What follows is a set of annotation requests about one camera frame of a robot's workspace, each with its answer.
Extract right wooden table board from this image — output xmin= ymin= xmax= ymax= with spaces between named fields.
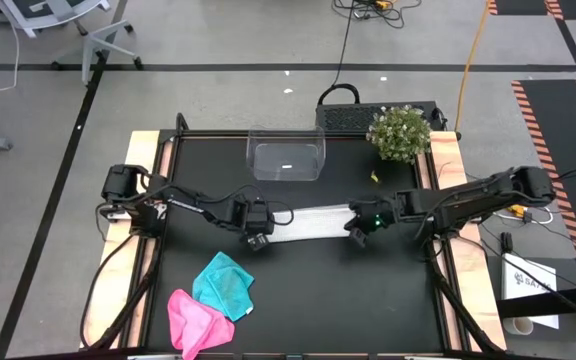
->
xmin=417 ymin=130 xmax=508 ymax=352

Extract left wooden table board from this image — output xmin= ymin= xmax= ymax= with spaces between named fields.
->
xmin=81 ymin=130 xmax=163 ymax=350

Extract teal microfiber towel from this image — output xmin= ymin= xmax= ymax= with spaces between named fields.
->
xmin=191 ymin=251 xmax=257 ymax=323

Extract yellow plug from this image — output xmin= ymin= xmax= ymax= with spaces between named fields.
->
xmin=506 ymin=202 xmax=533 ymax=220

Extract orange power cable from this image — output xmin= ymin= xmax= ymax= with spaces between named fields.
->
xmin=453 ymin=0 xmax=492 ymax=132

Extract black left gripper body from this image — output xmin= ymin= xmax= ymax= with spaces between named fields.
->
xmin=234 ymin=196 xmax=276 ymax=239

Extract black table frame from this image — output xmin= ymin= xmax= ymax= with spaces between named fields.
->
xmin=80 ymin=112 xmax=507 ymax=360

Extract white printed box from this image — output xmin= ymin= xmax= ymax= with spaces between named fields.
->
xmin=500 ymin=252 xmax=561 ymax=331

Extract white microfiber towel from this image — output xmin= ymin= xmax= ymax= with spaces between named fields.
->
xmin=269 ymin=203 xmax=358 ymax=244

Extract pink microfiber towel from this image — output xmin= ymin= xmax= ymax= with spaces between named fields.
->
xmin=166 ymin=288 xmax=237 ymax=360

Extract thin black cable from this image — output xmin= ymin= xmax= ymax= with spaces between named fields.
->
xmin=331 ymin=0 xmax=357 ymax=89

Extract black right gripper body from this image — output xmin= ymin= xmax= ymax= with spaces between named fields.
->
xmin=361 ymin=196 xmax=399 ymax=235

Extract green potted plant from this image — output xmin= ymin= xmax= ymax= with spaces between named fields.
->
xmin=366 ymin=104 xmax=433 ymax=165

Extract white office chair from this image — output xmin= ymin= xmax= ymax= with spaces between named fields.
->
xmin=0 ymin=0 xmax=144 ymax=85

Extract black mat with striped edge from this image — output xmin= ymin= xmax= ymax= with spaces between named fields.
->
xmin=511 ymin=78 xmax=576 ymax=287
xmin=486 ymin=0 xmax=576 ymax=22

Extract black beam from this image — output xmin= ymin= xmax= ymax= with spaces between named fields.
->
xmin=496 ymin=283 xmax=576 ymax=320

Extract clear plastic bin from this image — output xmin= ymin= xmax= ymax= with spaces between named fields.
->
xmin=245 ymin=124 xmax=327 ymax=182

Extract tangled black floor cables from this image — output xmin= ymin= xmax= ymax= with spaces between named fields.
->
xmin=331 ymin=0 xmax=423 ymax=30

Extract wooden table board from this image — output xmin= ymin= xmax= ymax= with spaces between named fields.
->
xmin=417 ymin=130 xmax=508 ymax=352
xmin=81 ymin=130 xmax=163 ymax=350

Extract black computer case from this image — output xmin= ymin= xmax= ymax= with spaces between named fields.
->
xmin=315 ymin=83 xmax=443 ymax=135

